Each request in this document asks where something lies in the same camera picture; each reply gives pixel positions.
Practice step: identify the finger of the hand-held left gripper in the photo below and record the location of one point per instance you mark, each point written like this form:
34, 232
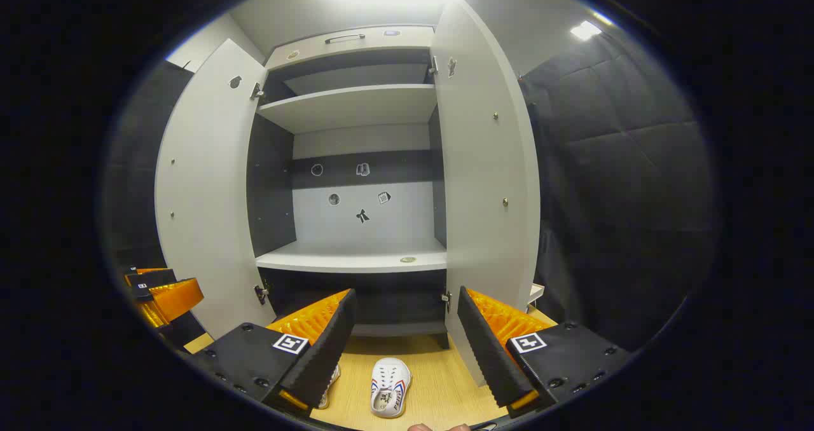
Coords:
175, 299
156, 276

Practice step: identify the black backdrop cloth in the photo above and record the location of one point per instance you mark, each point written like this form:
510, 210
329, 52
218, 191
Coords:
623, 183

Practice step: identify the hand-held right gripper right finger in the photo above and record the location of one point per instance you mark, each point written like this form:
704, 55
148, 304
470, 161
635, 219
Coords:
486, 348

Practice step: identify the small ceiling light panel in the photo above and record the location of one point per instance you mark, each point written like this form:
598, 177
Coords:
585, 30

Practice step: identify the small white box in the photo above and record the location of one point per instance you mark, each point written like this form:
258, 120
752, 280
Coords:
536, 292

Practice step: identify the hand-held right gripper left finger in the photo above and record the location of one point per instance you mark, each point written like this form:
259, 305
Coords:
327, 348

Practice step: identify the white shoe cabinet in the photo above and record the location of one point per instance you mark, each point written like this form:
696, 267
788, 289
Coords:
356, 110

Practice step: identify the white striped canvas shoe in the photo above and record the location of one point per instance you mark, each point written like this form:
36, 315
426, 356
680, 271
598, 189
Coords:
390, 386
331, 380

